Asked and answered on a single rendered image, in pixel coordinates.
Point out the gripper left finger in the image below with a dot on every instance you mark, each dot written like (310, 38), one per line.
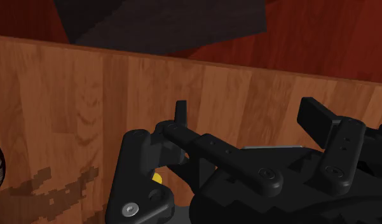
(138, 186)

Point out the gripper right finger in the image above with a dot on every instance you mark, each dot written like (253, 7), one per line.
(339, 155)

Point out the small yellow object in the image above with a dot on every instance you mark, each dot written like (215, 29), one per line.
(157, 178)

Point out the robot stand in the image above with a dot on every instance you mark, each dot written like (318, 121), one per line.
(166, 24)

